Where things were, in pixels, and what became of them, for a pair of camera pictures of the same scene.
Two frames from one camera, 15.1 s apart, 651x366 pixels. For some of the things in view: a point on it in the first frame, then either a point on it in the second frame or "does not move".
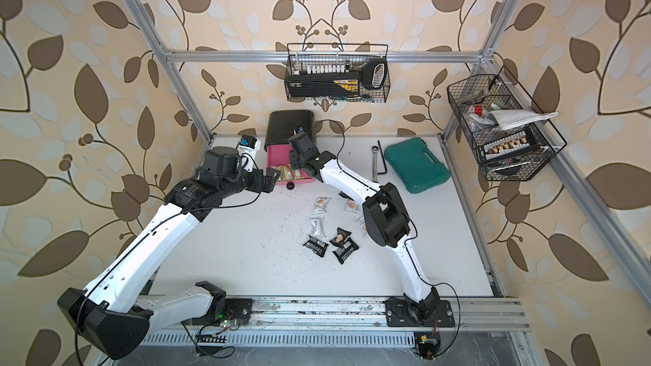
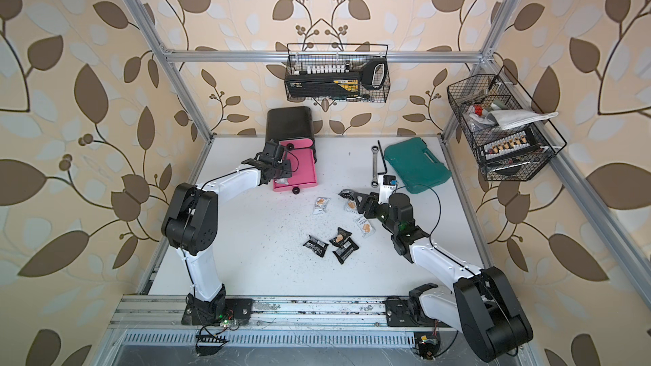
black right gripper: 295,163 to 370,199
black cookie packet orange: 342,235 does not move
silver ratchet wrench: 375,150 does not move
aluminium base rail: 362,313 does not move
